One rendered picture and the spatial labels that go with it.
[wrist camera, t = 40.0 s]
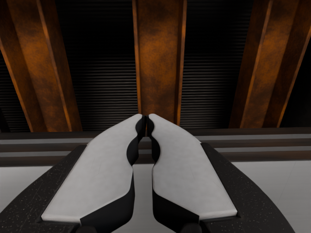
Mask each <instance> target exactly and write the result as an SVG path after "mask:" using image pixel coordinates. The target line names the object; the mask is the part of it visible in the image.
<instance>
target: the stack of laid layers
mask: <svg viewBox="0 0 311 233"><path fill-rule="evenodd" d="M185 130H186V131H187V132H189V133H190V134H191V135H193V136H194V137H195V138H196V139H198V140H199V141H200V142H201V143H208V144H209V145H211V146H212V147H213V148H214V149H215V150H217V151H218V152H219V153H220V154H221V155H223V156H224V157H225V158H226V159H227V160H228V161H265V160H311V127H293V128H243V129H185ZM102 132H104V131H70V132H20V133H0V166H52V165H55V164H56V163H58V162H59V161H60V160H62V159H63V158H64V157H65V156H66V155H68V154H69V153H70V152H72V151H73V150H74V149H75V148H77V147H78V146H79V145H87V144H88V143H89V142H90V141H91V140H92V139H94V138H95V137H96V136H98V135H99V134H101V133H102ZM138 152H139V157H138V159H137V160H136V162H135V164H138V163H155V161H154V160H153V159H152V144H151V139H150V138H149V137H147V130H146V131H145V137H143V138H142V139H141V141H140V142H139V144H138Z"/></svg>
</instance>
